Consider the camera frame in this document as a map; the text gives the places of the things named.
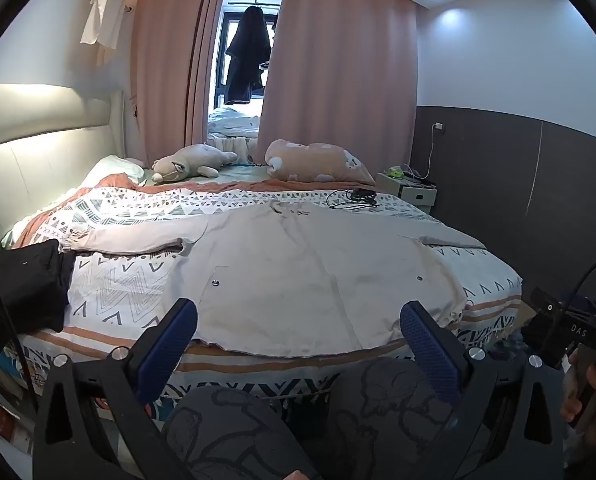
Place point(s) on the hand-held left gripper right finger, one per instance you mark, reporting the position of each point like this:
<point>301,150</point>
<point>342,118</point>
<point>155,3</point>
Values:
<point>428,351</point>

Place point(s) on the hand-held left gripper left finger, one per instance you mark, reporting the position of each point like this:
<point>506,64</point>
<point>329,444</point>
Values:
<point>170,341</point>

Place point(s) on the beige jacket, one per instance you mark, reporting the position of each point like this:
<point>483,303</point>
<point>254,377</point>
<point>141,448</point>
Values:
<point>303,285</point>

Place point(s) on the black clothes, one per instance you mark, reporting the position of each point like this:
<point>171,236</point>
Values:
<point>23,290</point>

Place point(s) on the brown cardboard sheet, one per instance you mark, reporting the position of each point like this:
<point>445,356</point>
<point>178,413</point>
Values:
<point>527,316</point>

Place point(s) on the patterned white duvet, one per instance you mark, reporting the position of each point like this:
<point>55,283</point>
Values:
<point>128,280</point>

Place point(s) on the grey printed pants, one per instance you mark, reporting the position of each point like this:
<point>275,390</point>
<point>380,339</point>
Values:
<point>228,430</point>

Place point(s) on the cream nightstand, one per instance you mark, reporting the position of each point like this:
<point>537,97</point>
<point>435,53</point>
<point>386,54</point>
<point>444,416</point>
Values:
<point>413,196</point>

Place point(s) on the grey plush toy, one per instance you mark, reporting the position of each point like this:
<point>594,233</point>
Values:
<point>193,162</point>

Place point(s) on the green yellow item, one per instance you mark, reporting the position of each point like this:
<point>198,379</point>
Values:
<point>399,172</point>

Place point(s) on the light green pillow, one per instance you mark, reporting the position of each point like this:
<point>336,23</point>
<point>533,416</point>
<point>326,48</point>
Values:
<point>113,167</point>

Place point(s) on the peach printed pillow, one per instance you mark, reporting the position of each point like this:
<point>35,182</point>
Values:
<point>318,160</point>

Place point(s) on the beige padded headboard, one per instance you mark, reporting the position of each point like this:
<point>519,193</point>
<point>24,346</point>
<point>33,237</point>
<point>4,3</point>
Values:
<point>38,160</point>

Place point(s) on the white crumpled bedding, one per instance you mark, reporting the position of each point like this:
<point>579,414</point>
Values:
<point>233,120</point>

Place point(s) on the pink curtain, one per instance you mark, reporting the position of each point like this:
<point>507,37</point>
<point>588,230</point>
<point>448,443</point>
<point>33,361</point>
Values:
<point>168,60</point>
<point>338,70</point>

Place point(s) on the dark hanging coat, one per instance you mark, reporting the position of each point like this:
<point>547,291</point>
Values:
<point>245,55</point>

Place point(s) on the white hanging garment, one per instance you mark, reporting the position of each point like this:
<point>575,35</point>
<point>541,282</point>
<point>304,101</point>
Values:
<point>110,10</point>

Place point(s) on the black clothes rail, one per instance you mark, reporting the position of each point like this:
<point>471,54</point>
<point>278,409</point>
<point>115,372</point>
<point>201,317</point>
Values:
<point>255,5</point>

